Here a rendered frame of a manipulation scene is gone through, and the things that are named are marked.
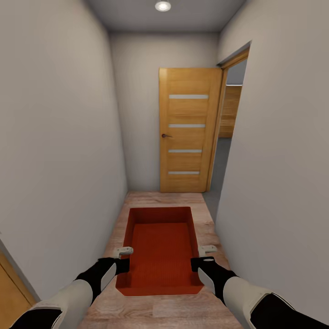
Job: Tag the storage box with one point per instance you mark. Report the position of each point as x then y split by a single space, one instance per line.
163 241

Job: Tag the garage door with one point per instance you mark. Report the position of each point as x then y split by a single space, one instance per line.
229 110

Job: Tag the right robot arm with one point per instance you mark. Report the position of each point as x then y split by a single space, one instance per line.
253 306

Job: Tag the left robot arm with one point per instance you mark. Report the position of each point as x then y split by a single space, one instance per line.
67 307

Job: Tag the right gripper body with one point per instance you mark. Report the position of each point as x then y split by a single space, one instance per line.
196 261

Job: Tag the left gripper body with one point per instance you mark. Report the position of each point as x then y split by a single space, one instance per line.
123 265

